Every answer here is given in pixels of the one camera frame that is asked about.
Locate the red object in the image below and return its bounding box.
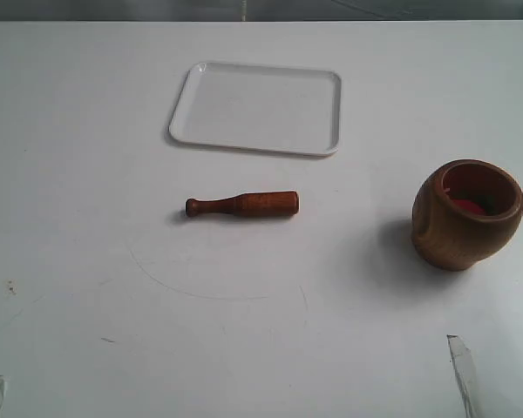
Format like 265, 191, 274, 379
452, 199, 487, 215

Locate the white rectangular plastic tray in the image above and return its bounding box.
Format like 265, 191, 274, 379
168, 61, 342, 158

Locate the clear tape strip right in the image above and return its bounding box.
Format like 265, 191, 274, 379
446, 334, 485, 418

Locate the brown wooden mortar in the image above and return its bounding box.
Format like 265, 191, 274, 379
411, 159, 523, 271

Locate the brown wooden pestle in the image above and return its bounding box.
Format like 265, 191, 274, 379
185, 191, 300, 218

